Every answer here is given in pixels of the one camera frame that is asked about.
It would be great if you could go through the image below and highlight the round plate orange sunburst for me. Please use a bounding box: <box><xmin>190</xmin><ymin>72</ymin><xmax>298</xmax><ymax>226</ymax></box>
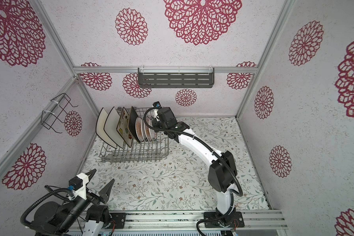
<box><xmin>141</xmin><ymin>118</ymin><xmax>148</xmax><ymax>142</ymax></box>

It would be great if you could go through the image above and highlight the round plate green rim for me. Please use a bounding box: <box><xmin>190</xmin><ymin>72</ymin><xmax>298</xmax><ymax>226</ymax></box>
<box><xmin>145</xmin><ymin>117</ymin><xmax>153</xmax><ymax>142</ymax></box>

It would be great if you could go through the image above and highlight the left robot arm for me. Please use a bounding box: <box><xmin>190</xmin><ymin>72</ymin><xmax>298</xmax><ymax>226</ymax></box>
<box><xmin>20</xmin><ymin>169</ymin><xmax>115</xmax><ymax>236</ymax></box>

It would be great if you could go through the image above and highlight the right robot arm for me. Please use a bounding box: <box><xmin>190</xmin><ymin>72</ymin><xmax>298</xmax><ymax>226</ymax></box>
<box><xmin>142</xmin><ymin>104</ymin><xmax>243</xmax><ymax>227</ymax></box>

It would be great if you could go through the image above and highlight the round plate orange pattern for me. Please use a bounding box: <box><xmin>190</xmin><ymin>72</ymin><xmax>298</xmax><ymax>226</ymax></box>
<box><xmin>135</xmin><ymin>117</ymin><xmax>144</xmax><ymax>142</ymax></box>

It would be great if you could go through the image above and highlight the floral patterned square plate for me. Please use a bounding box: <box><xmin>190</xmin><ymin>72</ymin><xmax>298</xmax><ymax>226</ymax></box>
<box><xmin>117</xmin><ymin>108</ymin><xmax>133</xmax><ymax>148</ymax></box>

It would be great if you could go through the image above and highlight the white square plate black rim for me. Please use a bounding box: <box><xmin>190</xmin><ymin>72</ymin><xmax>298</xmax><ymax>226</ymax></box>
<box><xmin>95</xmin><ymin>108</ymin><xmax>117</xmax><ymax>149</ymax></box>

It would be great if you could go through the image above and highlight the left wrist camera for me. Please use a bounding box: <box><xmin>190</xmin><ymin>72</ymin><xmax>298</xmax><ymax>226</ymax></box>
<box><xmin>68</xmin><ymin>173</ymin><xmax>89</xmax><ymax>200</ymax></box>

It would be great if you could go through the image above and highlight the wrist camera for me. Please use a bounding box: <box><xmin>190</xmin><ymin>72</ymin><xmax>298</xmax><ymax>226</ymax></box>
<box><xmin>152</xmin><ymin>101</ymin><xmax>162</xmax><ymax>109</ymax></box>
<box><xmin>68</xmin><ymin>173</ymin><xmax>89</xmax><ymax>200</ymax></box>

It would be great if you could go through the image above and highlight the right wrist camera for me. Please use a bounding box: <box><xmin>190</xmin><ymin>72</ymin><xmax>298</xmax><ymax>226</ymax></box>
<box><xmin>152</xmin><ymin>101</ymin><xmax>162</xmax><ymax>109</ymax></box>

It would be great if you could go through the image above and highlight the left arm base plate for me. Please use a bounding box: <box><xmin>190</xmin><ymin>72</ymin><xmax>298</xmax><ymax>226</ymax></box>
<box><xmin>107</xmin><ymin>212</ymin><xmax>127</xmax><ymax>230</ymax></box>

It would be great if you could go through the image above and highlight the grey wire dish rack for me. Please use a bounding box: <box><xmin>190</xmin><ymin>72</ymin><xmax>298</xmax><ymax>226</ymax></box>
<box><xmin>99</xmin><ymin>107</ymin><xmax>170</xmax><ymax>163</ymax></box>

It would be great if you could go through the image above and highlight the aluminium mounting rail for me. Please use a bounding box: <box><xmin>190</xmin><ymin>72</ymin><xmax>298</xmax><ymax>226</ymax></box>
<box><xmin>115</xmin><ymin>209</ymin><xmax>288</xmax><ymax>232</ymax></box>

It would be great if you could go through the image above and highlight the grey slotted wall shelf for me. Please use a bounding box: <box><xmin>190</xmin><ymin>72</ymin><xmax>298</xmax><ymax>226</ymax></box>
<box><xmin>137</xmin><ymin>67</ymin><xmax>215</xmax><ymax>89</ymax></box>

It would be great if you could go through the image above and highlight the black wire wall holder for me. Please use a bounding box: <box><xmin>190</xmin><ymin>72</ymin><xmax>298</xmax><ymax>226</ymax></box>
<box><xmin>40</xmin><ymin>93</ymin><xmax>78</xmax><ymax>134</ymax></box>

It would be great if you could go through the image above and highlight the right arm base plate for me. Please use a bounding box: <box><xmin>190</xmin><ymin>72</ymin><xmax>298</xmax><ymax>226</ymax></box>
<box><xmin>205</xmin><ymin>211</ymin><xmax>245</xmax><ymax>228</ymax></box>

